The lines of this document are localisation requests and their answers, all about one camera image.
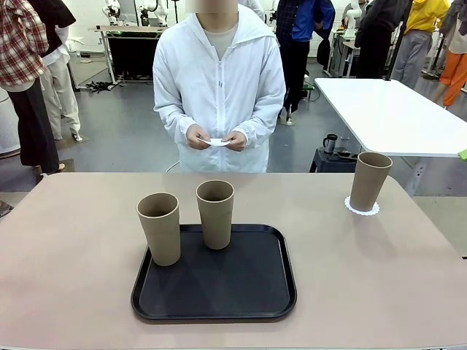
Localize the person's left hand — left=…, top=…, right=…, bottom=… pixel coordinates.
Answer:
left=221, top=131, right=249, bottom=153

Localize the person in blue shirt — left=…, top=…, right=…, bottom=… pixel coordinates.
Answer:
left=275, top=0, right=336, bottom=125

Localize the person in cream trousers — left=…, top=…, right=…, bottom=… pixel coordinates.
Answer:
left=28, top=0, right=82, bottom=142

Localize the person's right hand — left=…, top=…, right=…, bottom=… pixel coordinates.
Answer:
left=185, top=124, right=212, bottom=151

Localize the black vertical pole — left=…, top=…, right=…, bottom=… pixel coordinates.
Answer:
left=383, top=0, right=416, bottom=82

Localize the person in white jacket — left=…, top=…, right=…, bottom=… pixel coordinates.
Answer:
left=152, top=2, right=287, bottom=174

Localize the person in dark jacket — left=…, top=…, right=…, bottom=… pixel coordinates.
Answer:
left=353, top=0, right=412, bottom=80

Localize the black stool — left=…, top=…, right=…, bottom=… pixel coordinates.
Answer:
left=309, top=147, right=359, bottom=174

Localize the person in orange trousers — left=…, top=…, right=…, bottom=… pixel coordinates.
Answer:
left=433, top=0, right=467, bottom=109

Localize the person in yellow jacket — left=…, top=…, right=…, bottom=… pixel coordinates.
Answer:
left=390, top=0, right=452, bottom=90

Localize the person in plaid shirt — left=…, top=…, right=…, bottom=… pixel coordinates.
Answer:
left=0, top=0, right=62, bottom=175

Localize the steel travel mug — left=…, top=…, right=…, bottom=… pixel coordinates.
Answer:
left=322, top=133, right=339, bottom=155

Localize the white side table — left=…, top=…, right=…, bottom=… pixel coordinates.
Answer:
left=313, top=77, right=467, bottom=159

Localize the white paper doily coaster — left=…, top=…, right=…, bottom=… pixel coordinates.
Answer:
left=197, top=136, right=235, bottom=148
left=344, top=195, right=381, bottom=217

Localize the black plastic tray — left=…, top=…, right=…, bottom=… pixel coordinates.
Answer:
left=131, top=223, right=298, bottom=324

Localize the person's left forearm white sleeve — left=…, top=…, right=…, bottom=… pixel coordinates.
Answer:
left=233, top=95, right=287, bottom=149

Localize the grey workbench with black panel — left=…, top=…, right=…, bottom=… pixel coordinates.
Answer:
left=95, top=25, right=166, bottom=85

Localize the person's right forearm white sleeve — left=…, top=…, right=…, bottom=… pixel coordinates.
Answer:
left=153, top=98, right=200, bottom=147

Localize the tall brown cup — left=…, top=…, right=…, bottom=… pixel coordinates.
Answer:
left=196, top=179, right=236, bottom=251
left=136, top=192, right=182, bottom=268
left=349, top=151, right=394, bottom=214

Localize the pile of black floor cables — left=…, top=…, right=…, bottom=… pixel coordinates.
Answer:
left=85, top=80, right=122, bottom=95

